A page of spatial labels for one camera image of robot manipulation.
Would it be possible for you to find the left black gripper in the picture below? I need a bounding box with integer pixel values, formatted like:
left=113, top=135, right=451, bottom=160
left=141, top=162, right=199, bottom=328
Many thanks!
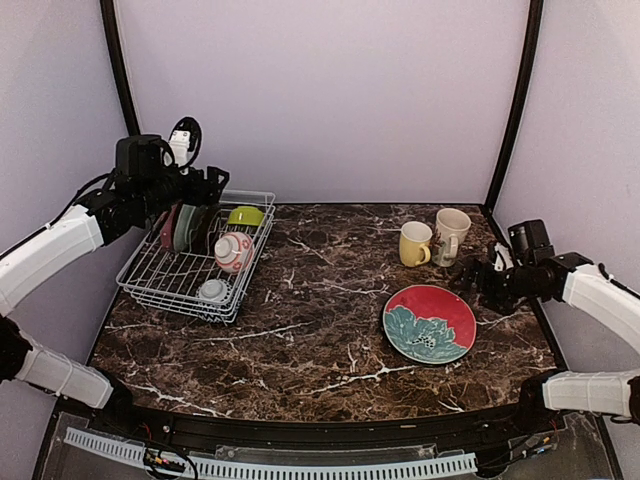
left=136, top=165, right=230, bottom=217

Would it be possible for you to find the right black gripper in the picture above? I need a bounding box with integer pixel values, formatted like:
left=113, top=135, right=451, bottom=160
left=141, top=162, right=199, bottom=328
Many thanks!
left=450, top=258, right=540, bottom=316

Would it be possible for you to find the lime green bowl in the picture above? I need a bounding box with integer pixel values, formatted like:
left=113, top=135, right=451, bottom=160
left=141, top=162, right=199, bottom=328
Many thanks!
left=227, top=205, right=265, bottom=227

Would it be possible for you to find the white patterned mug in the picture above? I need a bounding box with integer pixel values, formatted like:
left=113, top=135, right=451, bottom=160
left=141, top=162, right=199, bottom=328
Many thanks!
left=431, top=208, right=472, bottom=268

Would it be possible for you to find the light blue plate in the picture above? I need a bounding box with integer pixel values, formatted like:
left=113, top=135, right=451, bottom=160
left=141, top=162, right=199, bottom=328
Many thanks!
left=173, top=204, right=198, bottom=252

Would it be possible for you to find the pale yellow mug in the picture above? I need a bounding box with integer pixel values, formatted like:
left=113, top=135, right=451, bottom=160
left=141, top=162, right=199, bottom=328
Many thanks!
left=399, top=221, right=433, bottom=268

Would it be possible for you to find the pink rimmed plate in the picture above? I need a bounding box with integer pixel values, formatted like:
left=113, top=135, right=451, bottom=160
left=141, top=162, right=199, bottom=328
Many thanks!
left=159, top=203, right=180, bottom=250

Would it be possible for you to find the white bowl with red pattern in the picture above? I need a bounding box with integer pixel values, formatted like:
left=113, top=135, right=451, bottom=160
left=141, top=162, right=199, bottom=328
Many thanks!
left=214, top=232, right=254, bottom=274

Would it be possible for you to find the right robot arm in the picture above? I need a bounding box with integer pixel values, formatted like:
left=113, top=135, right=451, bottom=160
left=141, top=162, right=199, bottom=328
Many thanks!
left=450, top=219, right=639, bottom=434

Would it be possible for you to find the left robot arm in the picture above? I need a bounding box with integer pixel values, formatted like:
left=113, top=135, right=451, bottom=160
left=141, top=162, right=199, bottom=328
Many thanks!
left=1, top=134, right=229, bottom=436

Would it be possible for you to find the small blue patterned bowl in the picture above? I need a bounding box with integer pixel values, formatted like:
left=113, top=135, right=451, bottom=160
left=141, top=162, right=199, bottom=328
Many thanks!
left=197, top=279, right=231, bottom=305

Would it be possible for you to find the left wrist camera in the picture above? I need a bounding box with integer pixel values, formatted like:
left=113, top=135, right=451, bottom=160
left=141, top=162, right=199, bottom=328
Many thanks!
left=169, top=116, right=203, bottom=175

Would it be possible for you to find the white wire dish rack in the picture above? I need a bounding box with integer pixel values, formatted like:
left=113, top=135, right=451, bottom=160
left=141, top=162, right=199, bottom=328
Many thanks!
left=116, top=190, right=275, bottom=324

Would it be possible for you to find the black front rail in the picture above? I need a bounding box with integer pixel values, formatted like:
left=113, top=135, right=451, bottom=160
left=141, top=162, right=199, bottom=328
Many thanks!
left=59, top=389, right=596, bottom=459

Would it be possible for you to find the white slotted cable duct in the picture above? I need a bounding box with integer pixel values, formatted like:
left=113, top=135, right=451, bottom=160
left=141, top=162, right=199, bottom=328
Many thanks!
left=64, top=427, right=477, bottom=479

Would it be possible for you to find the left black frame post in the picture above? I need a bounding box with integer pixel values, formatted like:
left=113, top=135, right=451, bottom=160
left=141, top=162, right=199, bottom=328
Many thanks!
left=99, top=0, right=141, bottom=136

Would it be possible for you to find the black frame post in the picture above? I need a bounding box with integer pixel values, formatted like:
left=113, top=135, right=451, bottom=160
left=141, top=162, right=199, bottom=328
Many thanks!
left=483, top=0, right=544, bottom=216
left=99, top=0, right=141, bottom=136

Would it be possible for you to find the right black frame post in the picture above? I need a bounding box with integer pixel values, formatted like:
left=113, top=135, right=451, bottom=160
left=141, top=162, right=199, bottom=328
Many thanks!
left=483, top=0, right=544, bottom=216

